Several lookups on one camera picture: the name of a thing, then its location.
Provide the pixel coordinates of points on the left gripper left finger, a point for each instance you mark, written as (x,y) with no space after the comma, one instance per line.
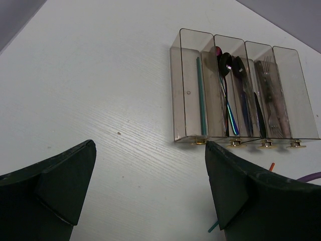
(44,201)

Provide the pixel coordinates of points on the fork with pink handle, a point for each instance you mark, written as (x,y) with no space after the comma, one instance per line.
(283,130)

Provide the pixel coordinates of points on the black knife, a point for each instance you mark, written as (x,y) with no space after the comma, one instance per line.
(243,83)

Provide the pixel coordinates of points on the teal chopstick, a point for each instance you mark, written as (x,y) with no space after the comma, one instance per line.
(201,98)
(213,227)

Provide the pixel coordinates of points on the black spoon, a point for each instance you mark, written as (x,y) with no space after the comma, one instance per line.
(224,65)

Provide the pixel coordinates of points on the fork with dark handle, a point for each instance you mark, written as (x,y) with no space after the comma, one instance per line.
(265,84)

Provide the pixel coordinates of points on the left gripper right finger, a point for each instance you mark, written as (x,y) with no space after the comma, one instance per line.
(253,203)

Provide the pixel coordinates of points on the short orange chopstick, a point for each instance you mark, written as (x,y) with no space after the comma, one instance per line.
(271,167)

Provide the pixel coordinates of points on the iridescent blue knife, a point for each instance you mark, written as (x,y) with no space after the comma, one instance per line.
(246,114)

